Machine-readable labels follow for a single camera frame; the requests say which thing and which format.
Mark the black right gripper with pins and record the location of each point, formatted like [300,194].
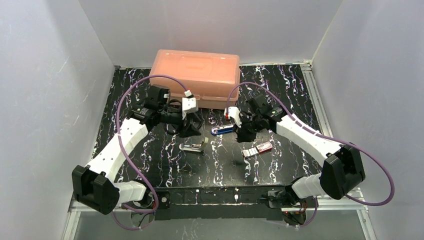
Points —
[244,127]

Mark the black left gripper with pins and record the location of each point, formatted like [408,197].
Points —
[185,121]

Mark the red white staple box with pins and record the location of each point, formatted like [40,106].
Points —
[257,150]

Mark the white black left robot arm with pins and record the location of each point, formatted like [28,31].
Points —
[93,184]

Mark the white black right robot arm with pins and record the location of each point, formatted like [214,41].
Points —
[341,164]

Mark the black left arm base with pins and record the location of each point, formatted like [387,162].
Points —
[148,201]

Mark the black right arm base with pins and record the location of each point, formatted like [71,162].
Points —
[280,199]

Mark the black marble pattern mat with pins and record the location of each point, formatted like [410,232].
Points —
[221,163]

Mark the pink translucent plastic storage box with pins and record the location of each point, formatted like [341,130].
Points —
[211,77]

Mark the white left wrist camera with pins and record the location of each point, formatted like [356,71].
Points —
[189,104]

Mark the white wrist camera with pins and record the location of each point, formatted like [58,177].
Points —
[189,104]
[233,113]

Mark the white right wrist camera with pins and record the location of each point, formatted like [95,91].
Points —
[233,113]

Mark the aluminium right frame rail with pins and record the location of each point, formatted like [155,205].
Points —
[307,71]

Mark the aluminium frame rail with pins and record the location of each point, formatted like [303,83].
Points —
[307,71]
[244,196]

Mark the aluminium front frame rail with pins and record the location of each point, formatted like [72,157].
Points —
[244,196]

